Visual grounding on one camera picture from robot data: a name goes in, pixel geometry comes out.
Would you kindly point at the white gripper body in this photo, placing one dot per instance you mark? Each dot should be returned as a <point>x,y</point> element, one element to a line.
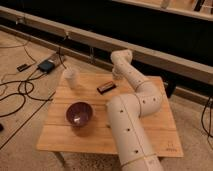
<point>117,75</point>

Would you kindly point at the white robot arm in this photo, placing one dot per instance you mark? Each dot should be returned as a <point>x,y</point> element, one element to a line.
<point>124,112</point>

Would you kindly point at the white paper cup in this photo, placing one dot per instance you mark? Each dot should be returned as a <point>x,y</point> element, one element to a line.
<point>71,76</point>

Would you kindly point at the purple bowl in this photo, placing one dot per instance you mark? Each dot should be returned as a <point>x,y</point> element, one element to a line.
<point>79,114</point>

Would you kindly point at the wooden table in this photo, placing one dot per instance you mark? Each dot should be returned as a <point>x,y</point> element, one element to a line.
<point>96,137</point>

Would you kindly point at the black power adapter box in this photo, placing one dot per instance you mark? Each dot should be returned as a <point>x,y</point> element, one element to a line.
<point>46,66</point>

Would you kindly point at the long wooden beam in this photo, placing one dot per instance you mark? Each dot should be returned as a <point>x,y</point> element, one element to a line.
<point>172,63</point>

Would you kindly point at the small black device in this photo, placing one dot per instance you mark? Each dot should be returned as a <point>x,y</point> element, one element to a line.
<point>23,67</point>

